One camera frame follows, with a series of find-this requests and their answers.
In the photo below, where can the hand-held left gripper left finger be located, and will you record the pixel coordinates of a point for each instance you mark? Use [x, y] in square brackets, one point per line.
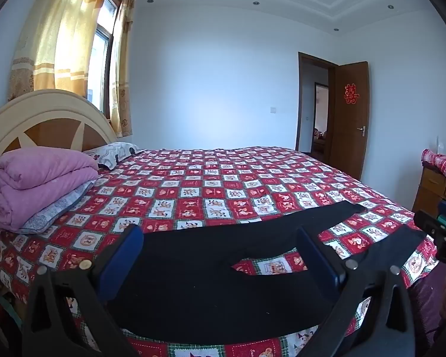
[120, 258]

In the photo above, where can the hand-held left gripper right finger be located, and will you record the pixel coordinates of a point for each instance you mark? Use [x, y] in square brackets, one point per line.
[321, 264]

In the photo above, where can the black pants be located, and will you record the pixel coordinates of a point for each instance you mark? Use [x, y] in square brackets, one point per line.
[208, 267]

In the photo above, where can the wooden drawer cabinet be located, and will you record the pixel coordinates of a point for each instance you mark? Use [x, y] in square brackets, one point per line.
[429, 189]

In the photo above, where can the red plaid cloth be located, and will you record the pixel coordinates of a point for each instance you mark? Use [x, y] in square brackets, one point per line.
[442, 161]

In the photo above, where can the person's dark clothing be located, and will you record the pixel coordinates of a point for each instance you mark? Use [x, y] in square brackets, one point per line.
[435, 305]

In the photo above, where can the grey pillow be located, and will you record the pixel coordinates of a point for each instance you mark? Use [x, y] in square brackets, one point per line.
[59, 208]

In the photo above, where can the white patterned pillow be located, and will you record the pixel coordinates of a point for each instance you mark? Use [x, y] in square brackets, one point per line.
[113, 154]

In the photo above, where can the folded pink quilt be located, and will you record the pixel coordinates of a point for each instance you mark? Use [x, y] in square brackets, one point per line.
[33, 178]

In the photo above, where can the red checkered bed sheet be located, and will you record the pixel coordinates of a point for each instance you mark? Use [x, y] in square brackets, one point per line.
[215, 182]

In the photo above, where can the brown wooden door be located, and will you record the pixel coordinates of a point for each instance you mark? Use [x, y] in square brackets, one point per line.
[347, 126]

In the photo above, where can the red paper door decoration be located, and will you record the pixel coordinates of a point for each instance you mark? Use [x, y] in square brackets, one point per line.
[351, 93]

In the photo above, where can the cream wooden headboard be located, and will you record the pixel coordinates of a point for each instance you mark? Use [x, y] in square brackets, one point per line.
[7, 119]

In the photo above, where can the narrow yellow curtain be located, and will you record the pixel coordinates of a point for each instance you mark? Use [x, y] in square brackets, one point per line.
[122, 63]

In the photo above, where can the window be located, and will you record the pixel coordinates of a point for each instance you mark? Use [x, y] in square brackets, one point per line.
[100, 55]

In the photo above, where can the wide yellow curtain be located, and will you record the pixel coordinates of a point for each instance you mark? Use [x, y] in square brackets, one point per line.
[59, 33]

